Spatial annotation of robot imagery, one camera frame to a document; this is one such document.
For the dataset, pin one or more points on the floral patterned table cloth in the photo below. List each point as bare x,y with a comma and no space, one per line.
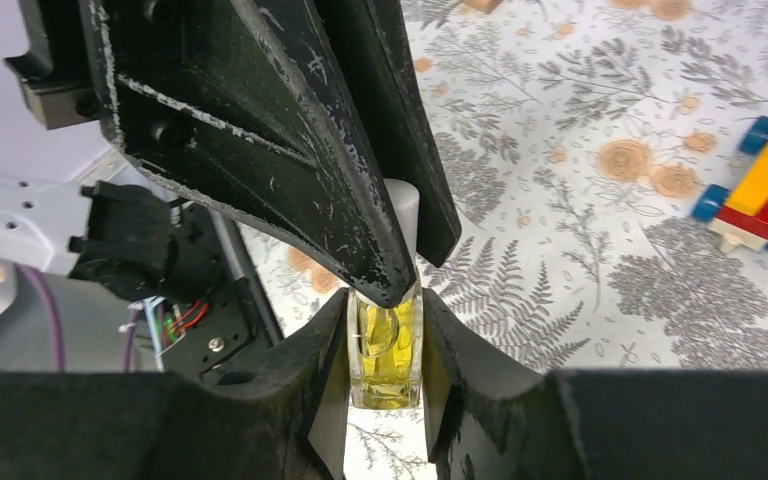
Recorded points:
576,137

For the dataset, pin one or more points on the yellow nail polish bottle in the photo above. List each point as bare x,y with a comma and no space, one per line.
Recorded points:
385,345

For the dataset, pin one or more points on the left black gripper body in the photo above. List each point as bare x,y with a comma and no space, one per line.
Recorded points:
54,74

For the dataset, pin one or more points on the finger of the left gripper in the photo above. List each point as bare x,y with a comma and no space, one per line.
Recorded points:
372,47
242,107

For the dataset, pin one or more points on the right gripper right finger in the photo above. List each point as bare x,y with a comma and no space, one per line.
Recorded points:
489,417

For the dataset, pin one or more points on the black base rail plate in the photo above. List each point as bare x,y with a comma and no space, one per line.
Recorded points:
225,312

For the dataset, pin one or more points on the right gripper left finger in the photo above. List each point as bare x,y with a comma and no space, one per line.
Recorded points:
279,414

